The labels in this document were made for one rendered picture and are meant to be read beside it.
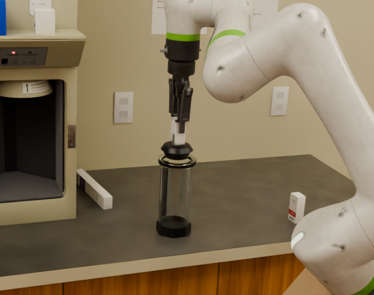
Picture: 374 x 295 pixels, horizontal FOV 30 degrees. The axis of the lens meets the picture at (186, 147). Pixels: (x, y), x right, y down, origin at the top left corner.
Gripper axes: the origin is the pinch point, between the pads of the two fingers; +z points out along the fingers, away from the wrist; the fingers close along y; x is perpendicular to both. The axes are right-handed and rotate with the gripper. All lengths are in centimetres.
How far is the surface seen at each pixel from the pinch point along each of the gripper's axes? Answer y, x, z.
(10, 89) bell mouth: -18.3, -43.4, -8.9
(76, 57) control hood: -9.3, -26.8, -19.6
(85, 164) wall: -58, -13, 30
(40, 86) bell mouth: -18.6, -35.3, -9.4
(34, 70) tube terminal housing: -15.2, -37.2, -14.9
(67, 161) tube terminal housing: -15.2, -28.1, 12.2
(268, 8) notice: -58, 56, -27
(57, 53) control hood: -8.0, -32.3, -20.9
